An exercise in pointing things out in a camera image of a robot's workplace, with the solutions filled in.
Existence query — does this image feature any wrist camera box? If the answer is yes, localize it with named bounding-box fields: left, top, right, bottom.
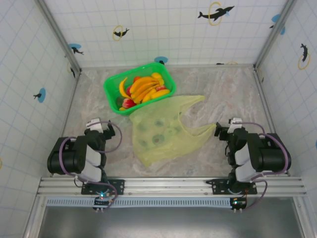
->
left=227, top=118, right=243, bottom=132
left=86, top=118, right=104, bottom=134

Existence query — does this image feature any aluminium corner post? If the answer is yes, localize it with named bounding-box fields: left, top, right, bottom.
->
left=34, top=0, right=83, bottom=75
left=253, top=0, right=298, bottom=70

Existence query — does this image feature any single yellow fake banana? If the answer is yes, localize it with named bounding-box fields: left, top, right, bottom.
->
left=118, top=77, right=129, bottom=98

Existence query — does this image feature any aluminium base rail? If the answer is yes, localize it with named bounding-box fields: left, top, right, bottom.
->
left=37, top=177, right=308, bottom=197

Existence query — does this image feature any green plastic basket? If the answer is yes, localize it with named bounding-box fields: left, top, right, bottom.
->
left=103, top=62, right=177, bottom=117

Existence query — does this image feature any small dolphin ring sticker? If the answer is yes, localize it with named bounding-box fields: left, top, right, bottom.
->
left=112, top=24, right=130, bottom=41

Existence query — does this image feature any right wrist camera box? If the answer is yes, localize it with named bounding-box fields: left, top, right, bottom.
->
left=227, top=118, right=243, bottom=132

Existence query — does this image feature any yellow avocado print plastic bag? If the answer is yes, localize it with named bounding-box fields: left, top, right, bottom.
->
left=129, top=95, right=217, bottom=168

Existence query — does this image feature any orange fake banana bunch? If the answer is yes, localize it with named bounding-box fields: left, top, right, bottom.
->
left=129, top=76, right=164, bottom=104

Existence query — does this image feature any upright dolphin ring sticker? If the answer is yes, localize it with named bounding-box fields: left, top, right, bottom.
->
left=297, top=43, right=311, bottom=70

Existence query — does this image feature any large dolphin ring sticker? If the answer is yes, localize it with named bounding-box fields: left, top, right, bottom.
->
left=197, top=1, right=235, bottom=26

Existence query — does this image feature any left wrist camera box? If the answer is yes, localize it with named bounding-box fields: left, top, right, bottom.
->
left=86, top=118, right=104, bottom=134

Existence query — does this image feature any white slotted cable duct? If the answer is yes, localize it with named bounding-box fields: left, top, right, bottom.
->
left=46, top=197, right=248, bottom=208

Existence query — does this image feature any small controller circuit board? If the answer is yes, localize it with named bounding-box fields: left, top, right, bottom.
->
left=93, top=190, right=117, bottom=212
left=229, top=195, right=248, bottom=213

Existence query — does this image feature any aluminium table side rail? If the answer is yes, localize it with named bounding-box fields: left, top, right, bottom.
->
left=60, top=71, right=83, bottom=140
left=253, top=65, right=282, bottom=160

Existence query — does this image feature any blue circle dolphin sticker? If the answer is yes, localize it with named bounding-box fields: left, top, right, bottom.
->
left=33, top=87, right=47, bottom=103
left=154, top=56, right=169, bottom=67
left=68, top=43, right=85, bottom=56

